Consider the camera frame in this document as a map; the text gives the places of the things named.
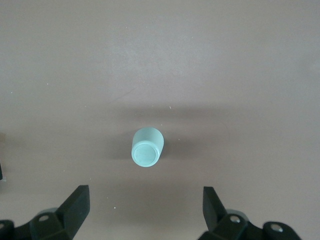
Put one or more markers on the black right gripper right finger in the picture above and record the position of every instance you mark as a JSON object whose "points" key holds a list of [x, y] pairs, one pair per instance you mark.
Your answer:
{"points": [[215, 215]]}

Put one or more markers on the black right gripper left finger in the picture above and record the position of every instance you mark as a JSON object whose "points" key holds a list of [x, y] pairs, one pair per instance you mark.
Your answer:
{"points": [[75, 215]]}

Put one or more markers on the pale green plastic cup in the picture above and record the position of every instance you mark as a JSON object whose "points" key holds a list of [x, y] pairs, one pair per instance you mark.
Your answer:
{"points": [[146, 150]]}

